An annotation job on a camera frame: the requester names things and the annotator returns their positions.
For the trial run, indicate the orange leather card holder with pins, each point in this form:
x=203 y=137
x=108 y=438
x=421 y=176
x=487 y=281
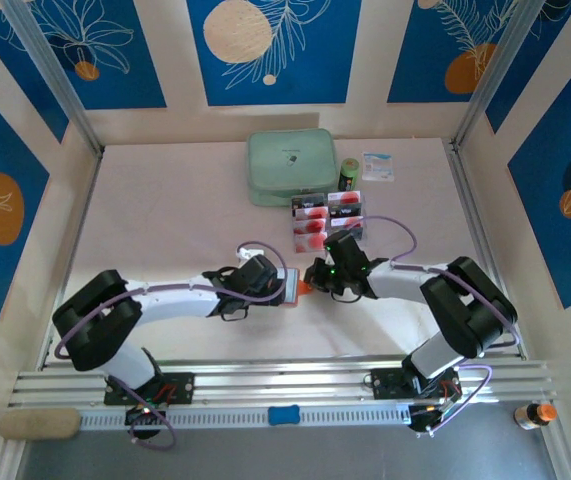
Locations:
x=291 y=287

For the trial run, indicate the credit card with red circle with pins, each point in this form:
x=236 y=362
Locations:
x=311 y=242
x=310 y=214
x=310 y=226
x=343 y=198

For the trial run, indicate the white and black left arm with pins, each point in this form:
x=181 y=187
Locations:
x=175 y=302

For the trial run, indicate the mint green zip pouch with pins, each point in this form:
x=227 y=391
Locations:
x=290 y=165

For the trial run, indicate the blue bone-shaped clip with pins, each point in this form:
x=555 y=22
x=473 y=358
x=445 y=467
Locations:
x=283 y=415

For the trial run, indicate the white and blue packet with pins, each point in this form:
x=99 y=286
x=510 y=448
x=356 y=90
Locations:
x=379 y=167

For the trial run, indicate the brown bottle orange cap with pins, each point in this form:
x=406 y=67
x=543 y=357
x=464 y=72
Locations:
x=535 y=416

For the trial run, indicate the beige foam block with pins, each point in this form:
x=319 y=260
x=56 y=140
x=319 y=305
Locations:
x=40 y=424

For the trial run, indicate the aluminium rail beam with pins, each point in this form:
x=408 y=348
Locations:
x=285 y=380

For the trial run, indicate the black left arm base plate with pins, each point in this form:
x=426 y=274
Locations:
x=180 y=387

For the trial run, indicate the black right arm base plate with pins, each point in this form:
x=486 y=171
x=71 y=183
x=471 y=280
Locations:
x=385 y=382

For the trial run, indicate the aluminium table side rail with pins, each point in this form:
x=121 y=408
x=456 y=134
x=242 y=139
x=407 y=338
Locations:
x=474 y=210
x=79 y=225

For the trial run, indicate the aluminium frame post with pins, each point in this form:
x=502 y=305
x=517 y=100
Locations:
x=495 y=75
x=54 y=75

